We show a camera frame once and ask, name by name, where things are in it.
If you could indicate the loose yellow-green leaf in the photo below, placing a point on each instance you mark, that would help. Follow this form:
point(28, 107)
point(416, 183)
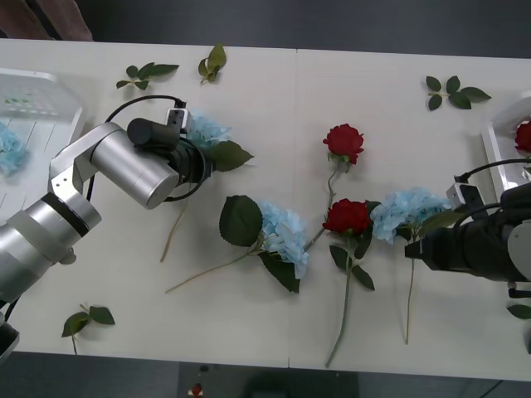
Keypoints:
point(216, 58)

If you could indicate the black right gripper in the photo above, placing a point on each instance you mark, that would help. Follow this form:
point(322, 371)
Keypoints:
point(446, 248)

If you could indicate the pale blue flower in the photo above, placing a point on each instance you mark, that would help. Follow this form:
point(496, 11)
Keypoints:
point(406, 209)
point(286, 236)
point(207, 128)
point(10, 149)

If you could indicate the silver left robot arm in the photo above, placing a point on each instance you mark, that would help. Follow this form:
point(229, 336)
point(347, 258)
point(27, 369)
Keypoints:
point(124, 161)

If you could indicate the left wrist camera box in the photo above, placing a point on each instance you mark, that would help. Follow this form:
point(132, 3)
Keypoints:
point(176, 120)

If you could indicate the white box with blue flowers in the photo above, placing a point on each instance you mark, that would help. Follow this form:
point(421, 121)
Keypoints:
point(37, 137)

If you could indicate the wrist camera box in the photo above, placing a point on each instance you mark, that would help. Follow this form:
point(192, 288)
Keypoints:
point(460, 195)
point(176, 120)

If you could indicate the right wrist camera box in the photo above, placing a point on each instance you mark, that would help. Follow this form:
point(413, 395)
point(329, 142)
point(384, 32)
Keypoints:
point(460, 195)

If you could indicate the person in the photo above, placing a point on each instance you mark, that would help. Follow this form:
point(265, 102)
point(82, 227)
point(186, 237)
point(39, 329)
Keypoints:
point(62, 20)

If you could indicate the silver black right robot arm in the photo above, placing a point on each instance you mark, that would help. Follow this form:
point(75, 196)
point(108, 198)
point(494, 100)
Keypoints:
point(518, 248)

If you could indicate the red rose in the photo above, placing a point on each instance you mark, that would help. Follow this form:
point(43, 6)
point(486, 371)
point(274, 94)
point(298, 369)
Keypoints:
point(346, 217)
point(523, 134)
point(344, 141)

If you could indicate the loose green leaf twig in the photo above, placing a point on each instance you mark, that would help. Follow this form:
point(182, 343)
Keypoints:
point(101, 315)
point(460, 99)
point(155, 70)
point(520, 312)

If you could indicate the white box with red roses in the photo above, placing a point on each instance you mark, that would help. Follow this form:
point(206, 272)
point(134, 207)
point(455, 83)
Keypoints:
point(498, 141)

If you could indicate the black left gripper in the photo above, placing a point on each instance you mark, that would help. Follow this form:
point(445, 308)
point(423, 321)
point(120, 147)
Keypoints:
point(188, 163)

